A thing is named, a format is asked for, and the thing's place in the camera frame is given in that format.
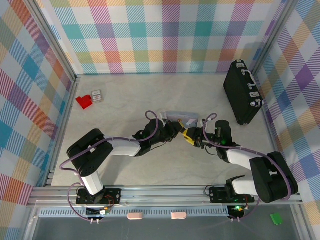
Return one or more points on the pastel cartoon tin box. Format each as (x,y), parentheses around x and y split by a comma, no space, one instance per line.
(180,115)

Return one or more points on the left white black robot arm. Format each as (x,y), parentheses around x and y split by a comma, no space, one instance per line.
(85,152)

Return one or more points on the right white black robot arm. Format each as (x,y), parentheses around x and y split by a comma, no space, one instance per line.
(270,175)

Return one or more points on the black briefcase with metal latches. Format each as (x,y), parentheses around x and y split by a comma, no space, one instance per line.
(240,92)

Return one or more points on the small clear card case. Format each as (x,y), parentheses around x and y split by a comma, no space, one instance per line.
(97,96)

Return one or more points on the small controller board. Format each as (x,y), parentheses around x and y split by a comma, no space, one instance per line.
(237,209)
(103,212)

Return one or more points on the pink rounded block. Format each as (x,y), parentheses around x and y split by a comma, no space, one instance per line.
(178,215)
(135,216)

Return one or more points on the red plastic block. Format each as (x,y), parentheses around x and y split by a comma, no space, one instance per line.
(83,101)

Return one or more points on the green plastic piece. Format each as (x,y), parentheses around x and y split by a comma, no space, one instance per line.
(276,218)

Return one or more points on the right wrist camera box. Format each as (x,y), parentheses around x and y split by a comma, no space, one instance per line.
(202,123)

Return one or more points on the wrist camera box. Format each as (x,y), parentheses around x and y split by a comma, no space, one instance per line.
(163,116)
(202,123)

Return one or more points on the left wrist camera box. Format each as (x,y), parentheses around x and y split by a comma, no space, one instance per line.
(163,116)

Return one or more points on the aluminium side rail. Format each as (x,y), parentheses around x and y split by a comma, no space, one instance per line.
(271,132)
(63,130)

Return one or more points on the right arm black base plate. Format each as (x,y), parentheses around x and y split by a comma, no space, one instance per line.
(217,195)

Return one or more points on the aluminium cross rail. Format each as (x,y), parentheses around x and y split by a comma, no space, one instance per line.
(162,196)

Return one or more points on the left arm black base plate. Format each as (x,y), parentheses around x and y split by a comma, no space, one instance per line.
(112,195)

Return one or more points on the aluminium frame post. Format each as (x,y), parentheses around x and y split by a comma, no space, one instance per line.
(273,37)
(53,42)

